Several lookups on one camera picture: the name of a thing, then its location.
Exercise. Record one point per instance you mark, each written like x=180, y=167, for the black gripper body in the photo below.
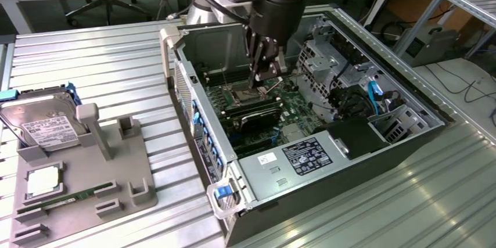
x=275, y=15

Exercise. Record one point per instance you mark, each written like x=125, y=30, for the graphics card with metal bracket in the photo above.
x=259, y=120

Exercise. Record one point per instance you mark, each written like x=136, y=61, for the thin locking lever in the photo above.
x=224, y=76

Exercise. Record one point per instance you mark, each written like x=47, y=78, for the silver disk bay cage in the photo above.
x=321, y=65

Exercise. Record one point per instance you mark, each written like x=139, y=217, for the CPU socket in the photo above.
x=244, y=95

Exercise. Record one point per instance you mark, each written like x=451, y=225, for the green motherboard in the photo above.
x=297, y=105

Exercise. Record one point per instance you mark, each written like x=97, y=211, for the silver chipset heat sink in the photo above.
x=293, y=132

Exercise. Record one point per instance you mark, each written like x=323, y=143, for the black plastic shroud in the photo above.
x=348, y=134

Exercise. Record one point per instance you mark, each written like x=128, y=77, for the grey power supply unit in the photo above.
x=267, y=178

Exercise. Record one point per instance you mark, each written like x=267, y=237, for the grey box appliance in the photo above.
x=429, y=47

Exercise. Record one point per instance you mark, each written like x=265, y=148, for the blue case latch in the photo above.
x=221, y=192

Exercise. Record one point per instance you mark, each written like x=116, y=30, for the open black PC case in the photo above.
x=348, y=190

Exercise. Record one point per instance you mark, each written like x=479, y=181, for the blue disk caddy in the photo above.
x=73, y=94

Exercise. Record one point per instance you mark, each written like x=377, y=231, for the grey parts rack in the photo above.
x=85, y=172

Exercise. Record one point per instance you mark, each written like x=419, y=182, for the silver hard disk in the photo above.
x=43, y=126

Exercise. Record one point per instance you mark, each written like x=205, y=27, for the green RAM stick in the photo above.
x=65, y=200

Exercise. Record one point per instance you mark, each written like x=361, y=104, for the silver CPU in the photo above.
x=43, y=181

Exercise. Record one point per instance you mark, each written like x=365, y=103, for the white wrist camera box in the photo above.
x=224, y=1

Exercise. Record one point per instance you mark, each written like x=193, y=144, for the aluminium slat frame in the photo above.
x=464, y=1

